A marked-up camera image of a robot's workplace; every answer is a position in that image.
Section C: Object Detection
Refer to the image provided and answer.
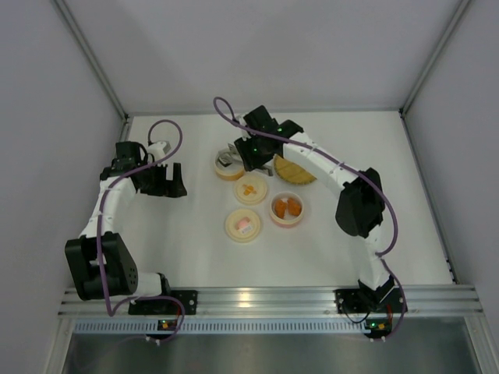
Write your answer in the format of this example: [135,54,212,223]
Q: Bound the metal tongs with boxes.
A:
[215,143,274,177]

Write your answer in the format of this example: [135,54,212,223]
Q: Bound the sushi roll piece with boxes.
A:
[218,155,232,167]

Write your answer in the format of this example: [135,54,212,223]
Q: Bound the cream lid orange handle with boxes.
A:
[233,174,268,206]

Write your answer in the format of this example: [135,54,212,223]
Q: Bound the fried food piece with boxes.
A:
[274,199,287,220]
[287,197,303,217]

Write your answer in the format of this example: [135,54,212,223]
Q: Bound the cream lid pink handle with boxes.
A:
[225,208,262,243]

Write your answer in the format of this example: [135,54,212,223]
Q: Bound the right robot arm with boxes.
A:
[234,105,395,303]

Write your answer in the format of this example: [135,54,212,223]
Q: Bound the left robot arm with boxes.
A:
[65,141,187,301]

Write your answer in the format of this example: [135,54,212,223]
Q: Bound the orange lunch bowl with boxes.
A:
[214,160,245,182]

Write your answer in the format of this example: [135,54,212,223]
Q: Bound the pink lunch bowl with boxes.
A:
[270,191,305,228]

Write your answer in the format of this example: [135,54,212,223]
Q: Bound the round bamboo tray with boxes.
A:
[273,155,317,185]

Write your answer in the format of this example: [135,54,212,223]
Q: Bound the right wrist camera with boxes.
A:
[235,115,253,141]

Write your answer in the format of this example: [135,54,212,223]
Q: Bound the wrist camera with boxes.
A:
[235,115,253,141]
[147,141,171,161]

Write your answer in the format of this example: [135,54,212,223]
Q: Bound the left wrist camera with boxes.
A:
[147,141,171,161]

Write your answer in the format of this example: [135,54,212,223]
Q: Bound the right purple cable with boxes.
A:
[213,97,409,344]

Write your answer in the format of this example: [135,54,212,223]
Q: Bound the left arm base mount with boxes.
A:
[128,289,198,316]

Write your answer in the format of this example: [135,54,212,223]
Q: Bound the slotted cable duct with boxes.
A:
[73,318,368,335]

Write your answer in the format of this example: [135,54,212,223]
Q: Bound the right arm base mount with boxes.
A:
[334,276,407,315]

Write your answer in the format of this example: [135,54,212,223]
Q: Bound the left aluminium frame post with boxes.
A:
[50,0,129,122]

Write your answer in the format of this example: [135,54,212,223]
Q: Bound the aluminium frame post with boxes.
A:
[50,0,129,122]
[398,0,475,119]

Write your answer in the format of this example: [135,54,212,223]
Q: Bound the right aluminium frame post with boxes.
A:
[398,0,475,119]

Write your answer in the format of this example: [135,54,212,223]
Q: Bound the aluminium front rail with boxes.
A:
[58,284,483,317]

